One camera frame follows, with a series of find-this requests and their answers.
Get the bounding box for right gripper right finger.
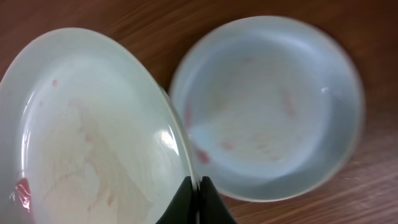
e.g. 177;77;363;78
199;176;237;224

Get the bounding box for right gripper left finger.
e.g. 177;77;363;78
156;176;197;224

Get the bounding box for light blue plate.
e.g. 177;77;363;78
1;28;197;223
169;16;364;202

